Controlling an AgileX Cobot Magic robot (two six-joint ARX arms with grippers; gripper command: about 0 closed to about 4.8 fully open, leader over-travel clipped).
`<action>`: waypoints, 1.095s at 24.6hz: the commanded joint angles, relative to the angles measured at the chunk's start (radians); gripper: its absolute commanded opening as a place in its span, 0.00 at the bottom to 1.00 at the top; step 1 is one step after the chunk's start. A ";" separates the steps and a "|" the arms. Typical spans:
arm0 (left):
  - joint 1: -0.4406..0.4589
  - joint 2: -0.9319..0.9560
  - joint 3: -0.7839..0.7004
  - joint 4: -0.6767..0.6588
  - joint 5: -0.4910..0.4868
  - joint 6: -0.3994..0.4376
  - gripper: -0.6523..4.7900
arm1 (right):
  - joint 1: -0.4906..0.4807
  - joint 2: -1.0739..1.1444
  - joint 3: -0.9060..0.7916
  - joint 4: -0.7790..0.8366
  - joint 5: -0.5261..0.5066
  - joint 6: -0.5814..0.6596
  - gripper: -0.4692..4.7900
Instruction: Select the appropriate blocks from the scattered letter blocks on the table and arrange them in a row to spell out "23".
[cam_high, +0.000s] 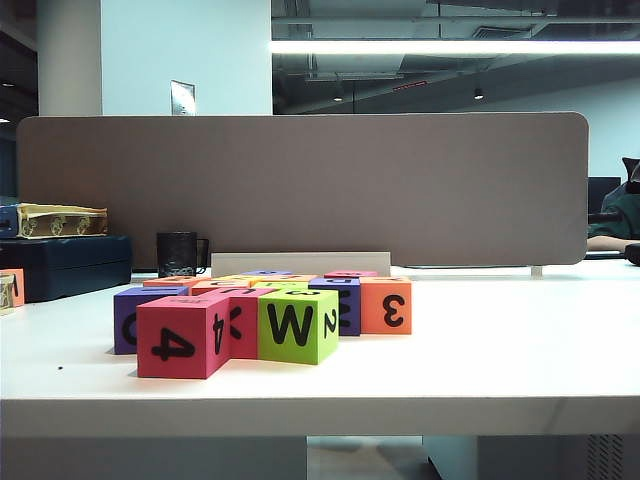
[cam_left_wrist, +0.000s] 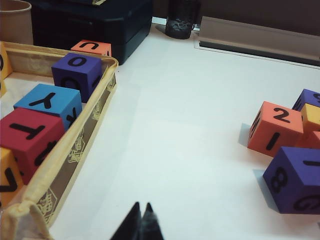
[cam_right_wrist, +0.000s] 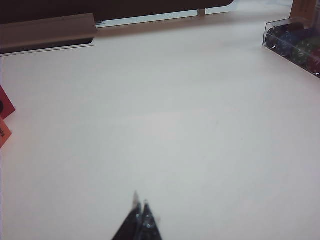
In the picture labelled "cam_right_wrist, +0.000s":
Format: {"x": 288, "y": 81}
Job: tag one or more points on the brown desk partition screen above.
{"x": 100, "y": 7}

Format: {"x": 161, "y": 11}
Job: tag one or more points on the red poker chip stack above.
{"x": 315, "y": 62}

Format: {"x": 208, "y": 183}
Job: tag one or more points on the blue poker chip stack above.
{"x": 290, "y": 42}

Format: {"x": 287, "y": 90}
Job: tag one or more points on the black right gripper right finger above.
{"x": 148, "y": 225}

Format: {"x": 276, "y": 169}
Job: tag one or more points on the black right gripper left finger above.
{"x": 131, "y": 222}

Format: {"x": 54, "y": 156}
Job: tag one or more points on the orange foam block 3 Y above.
{"x": 3, "y": 140}

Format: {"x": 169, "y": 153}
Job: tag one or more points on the pink foam block 8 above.
{"x": 6, "y": 100}

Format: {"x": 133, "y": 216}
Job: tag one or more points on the black poker chip stack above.
{"x": 275, "y": 37}

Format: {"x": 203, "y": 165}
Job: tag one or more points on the brown cardboard box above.
{"x": 305, "y": 7}

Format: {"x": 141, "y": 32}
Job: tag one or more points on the clear plastic chip case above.
{"x": 270, "y": 27}

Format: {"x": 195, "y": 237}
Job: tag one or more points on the green poker chip stack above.
{"x": 303, "y": 51}

